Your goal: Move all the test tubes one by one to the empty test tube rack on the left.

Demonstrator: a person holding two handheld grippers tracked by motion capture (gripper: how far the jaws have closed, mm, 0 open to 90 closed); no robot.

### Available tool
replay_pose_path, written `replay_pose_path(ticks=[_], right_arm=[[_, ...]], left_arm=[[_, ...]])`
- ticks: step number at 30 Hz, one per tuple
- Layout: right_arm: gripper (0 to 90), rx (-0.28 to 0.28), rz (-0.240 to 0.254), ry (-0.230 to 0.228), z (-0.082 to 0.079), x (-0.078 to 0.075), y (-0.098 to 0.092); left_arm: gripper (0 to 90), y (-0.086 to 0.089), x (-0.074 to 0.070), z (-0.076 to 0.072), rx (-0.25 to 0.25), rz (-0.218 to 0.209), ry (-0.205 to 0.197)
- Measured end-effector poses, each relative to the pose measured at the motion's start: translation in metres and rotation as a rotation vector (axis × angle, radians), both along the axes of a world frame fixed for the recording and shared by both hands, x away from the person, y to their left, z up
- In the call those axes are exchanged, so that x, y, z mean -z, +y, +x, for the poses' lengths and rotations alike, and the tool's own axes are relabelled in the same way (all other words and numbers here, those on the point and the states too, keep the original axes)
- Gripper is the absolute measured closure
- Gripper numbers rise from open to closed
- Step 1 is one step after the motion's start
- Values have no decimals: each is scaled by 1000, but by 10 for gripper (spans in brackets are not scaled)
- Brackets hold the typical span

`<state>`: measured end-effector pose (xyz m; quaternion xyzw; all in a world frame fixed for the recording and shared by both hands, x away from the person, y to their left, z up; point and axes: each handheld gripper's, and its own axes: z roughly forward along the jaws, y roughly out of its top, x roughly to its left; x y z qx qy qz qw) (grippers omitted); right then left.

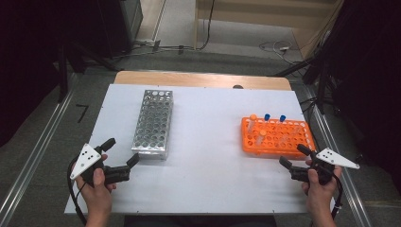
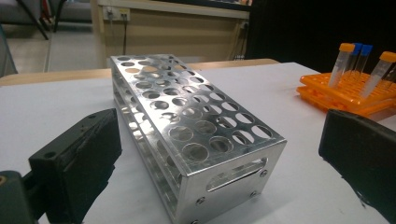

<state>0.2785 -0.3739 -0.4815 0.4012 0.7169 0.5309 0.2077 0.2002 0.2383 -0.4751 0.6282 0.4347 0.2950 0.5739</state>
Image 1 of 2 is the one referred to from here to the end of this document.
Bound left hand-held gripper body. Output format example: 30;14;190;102
69;144;131;187

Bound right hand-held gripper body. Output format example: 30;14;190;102
289;147;360;186

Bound orange plastic tube rack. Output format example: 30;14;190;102
240;116;317;160

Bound orange-capped clear tube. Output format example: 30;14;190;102
247;113;258;134
255;130;268;147

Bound silver metal tube rack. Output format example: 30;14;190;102
131;89;174;161

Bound person's left hand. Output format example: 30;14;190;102
73;167;117;213

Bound person's right hand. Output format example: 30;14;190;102
301;166;343;213

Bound black metal stand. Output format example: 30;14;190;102
273;31;335;114
56;41;121;103

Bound white board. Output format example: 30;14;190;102
64;83;339;216

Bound wooden table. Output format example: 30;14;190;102
113;70;292;92

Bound dark curtain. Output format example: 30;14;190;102
0;0;105;149
315;0;401;190

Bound power strip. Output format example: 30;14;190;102
135;38;162;51

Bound black cabinet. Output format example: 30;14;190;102
94;0;144;60

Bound light wooden furniture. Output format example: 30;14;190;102
193;0;344;61

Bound right hand-held gripper cable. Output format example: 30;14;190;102
330;173;345;221

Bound hand-held gripper cable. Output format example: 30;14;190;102
330;173;345;221
66;155;89;225

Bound metal floor rail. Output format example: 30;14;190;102
0;74;78;227
304;84;373;227

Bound left hand-held gripper cable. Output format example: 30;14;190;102
66;155;89;225

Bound white coiled cable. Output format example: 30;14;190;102
258;40;304;65

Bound black floor cables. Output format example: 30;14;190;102
110;44;197;61

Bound black hanging cable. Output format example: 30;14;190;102
193;0;217;51

